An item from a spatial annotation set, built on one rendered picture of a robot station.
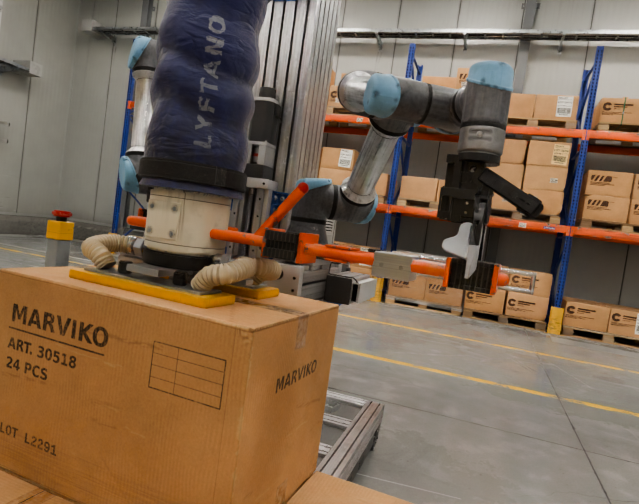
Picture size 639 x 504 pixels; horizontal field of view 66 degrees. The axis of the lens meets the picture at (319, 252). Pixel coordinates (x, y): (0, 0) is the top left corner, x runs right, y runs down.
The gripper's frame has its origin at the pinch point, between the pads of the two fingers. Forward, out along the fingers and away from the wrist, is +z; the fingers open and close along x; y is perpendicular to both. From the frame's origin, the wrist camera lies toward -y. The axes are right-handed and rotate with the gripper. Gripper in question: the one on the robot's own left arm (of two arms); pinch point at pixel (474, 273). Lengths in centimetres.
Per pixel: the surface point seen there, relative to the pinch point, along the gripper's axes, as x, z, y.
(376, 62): -832, -333, 302
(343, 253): 3.4, -0.1, 22.9
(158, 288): 15, 11, 54
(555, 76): -854, -316, -16
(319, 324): -8.2, 16.1, 30.1
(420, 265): 3.4, -0.1, 8.7
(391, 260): 3.5, -0.2, 13.8
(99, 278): 15, 12, 69
